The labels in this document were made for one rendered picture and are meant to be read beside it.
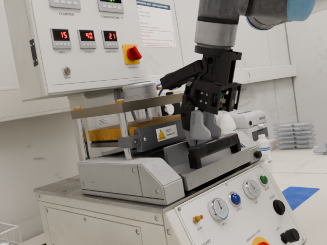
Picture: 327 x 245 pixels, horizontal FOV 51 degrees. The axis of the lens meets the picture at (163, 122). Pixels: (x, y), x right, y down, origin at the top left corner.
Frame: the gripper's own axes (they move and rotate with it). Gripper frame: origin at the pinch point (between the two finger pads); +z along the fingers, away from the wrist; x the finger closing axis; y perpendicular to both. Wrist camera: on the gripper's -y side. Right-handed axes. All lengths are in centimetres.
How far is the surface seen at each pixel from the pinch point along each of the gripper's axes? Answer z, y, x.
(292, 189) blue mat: 25, 6, 49
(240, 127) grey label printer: 25, -39, 93
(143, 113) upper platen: -2.8, -13.8, -1.2
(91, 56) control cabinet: -13.1, -32.4, -2.6
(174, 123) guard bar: -3.3, -4.4, -1.0
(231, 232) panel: 11.2, 14.9, -5.1
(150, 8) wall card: -26, -80, 64
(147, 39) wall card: -13, -75, 58
